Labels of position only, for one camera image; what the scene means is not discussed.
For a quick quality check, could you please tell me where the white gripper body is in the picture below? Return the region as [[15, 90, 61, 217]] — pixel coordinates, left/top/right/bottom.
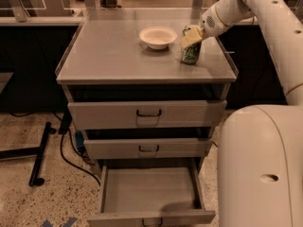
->
[[200, 0, 254, 37]]

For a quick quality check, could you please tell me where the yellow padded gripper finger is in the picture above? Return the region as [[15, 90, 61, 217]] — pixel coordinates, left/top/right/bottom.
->
[[181, 26, 203, 48]]

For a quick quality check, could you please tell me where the green soda can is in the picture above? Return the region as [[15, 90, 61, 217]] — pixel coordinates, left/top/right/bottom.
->
[[181, 26, 202, 64]]

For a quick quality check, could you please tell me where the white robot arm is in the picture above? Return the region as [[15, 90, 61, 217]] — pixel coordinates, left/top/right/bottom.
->
[[200, 0, 303, 227]]

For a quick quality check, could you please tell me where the grey drawer cabinet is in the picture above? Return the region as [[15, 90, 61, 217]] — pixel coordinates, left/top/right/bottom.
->
[[55, 9, 240, 227]]

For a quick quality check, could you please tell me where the grey top drawer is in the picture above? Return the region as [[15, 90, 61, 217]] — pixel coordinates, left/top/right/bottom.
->
[[68, 100, 226, 130]]

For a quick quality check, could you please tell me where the grey drawer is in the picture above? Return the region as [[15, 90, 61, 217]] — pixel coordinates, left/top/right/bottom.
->
[[88, 158, 215, 227], [84, 138, 212, 159], [68, 100, 226, 130]]

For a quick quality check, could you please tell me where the grey middle drawer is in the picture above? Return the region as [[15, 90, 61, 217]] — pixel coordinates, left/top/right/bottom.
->
[[84, 138, 212, 159]]

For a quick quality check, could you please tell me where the grey bottom drawer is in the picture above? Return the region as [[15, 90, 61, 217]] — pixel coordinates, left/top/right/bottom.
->
[[88, 158, 215, 227]]

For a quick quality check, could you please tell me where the white paper bowl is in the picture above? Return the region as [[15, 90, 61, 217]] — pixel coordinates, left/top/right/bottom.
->
[[139, 26, 177, 50]]

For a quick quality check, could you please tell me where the black metal stand leg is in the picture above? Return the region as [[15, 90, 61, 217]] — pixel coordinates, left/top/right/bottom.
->
[[0, 122, 56, 186]]

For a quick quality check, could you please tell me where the blue tape cross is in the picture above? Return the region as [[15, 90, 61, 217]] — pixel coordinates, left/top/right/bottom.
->
[[41, 217, 78, 227]]

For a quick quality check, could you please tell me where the black floor cable left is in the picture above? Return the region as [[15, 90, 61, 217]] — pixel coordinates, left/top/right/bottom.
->
[[52, 111, 102, 186]]

